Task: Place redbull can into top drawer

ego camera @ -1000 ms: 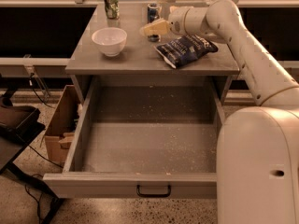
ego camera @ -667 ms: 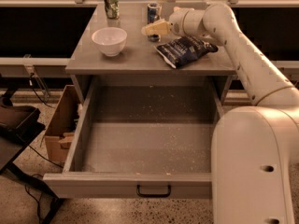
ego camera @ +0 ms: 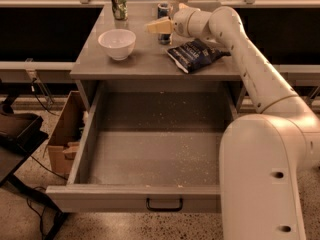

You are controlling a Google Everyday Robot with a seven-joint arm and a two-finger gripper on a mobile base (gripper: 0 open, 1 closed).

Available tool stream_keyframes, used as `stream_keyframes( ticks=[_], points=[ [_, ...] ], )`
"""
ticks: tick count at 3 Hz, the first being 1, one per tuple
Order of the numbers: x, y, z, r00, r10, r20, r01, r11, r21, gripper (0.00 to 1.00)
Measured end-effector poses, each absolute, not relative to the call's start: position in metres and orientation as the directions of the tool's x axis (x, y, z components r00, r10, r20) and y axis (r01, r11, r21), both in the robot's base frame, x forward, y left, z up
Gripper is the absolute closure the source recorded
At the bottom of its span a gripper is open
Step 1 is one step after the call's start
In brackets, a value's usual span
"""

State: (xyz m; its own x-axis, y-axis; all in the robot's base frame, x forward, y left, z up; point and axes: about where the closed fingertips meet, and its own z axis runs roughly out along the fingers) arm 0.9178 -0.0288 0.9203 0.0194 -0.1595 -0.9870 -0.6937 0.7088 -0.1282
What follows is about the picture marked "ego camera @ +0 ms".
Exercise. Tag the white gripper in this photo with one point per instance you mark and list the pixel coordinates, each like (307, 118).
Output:
(180, 22)

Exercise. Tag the blue redbull can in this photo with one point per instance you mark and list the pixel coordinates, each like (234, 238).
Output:
(164, 9)

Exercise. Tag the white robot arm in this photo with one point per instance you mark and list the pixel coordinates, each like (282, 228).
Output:
(260, 153)

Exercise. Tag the green crushed soda can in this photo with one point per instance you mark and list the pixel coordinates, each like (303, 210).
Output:
(119, 9)

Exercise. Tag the grey cabinet with top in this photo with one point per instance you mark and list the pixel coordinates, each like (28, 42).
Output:
(148, 68)

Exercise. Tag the open grey top drawer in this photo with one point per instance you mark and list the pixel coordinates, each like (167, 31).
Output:
(138, 145)

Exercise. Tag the blue chips bag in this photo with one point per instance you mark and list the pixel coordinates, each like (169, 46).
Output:
(194, 55)

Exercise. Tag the white ceramic bowl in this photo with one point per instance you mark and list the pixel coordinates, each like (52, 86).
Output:
(118, 44)

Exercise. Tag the brown cardboard box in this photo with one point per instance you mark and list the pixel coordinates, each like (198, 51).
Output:
(66, 134)

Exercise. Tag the dark desk with stand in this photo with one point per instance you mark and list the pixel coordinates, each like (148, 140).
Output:
(20, 137)

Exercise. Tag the black drawer handle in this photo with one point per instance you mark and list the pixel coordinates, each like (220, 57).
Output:
(161, 205)

